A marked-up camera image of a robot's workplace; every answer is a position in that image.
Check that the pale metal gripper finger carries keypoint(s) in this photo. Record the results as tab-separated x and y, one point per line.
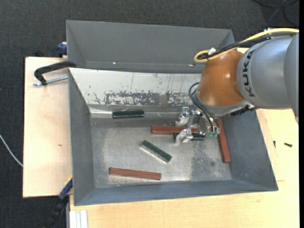
184	136
183	116

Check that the dark green flat block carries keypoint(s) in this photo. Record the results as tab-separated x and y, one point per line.
156	151
128	114
198	137

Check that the red-brown flat block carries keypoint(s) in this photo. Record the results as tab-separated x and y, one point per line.
166	130
135	173
224	148

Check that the grey metal bin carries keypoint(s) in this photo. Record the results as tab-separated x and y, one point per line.
133	148

